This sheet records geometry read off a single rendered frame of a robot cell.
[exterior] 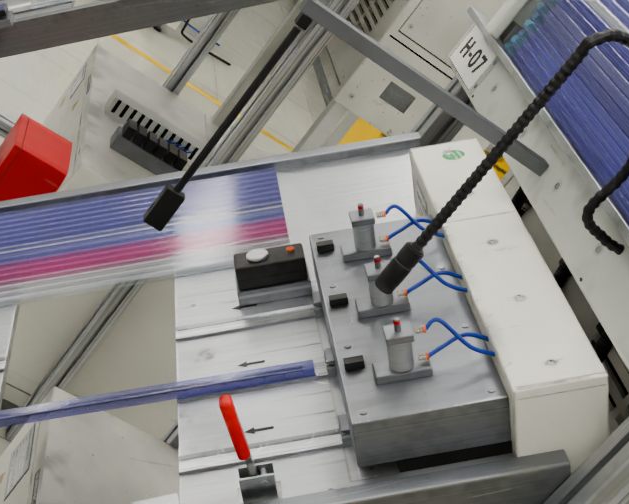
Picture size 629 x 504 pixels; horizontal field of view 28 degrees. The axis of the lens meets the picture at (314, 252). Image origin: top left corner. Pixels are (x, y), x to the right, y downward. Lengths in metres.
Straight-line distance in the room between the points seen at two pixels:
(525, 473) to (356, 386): 0.16
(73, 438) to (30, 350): 0.96
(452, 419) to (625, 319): 0.17
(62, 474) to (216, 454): 0.56
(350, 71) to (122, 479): 1.03
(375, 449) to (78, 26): 1.45
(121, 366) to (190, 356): 1.42
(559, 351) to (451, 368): 0.10
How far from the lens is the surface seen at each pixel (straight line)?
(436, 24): 2.43
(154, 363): 2.70
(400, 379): 1.10
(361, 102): 2.45
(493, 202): 1.32
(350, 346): 1.15
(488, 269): 1.21
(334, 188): 1.57
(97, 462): 1.75
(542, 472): 1.08
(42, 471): 1.67
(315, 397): 1.20
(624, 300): 1.09
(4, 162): 2.00
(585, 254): 1.16
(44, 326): 2.66
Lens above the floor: 1.56
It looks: 19 degrees down
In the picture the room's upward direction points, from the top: 39 degrees clockwise
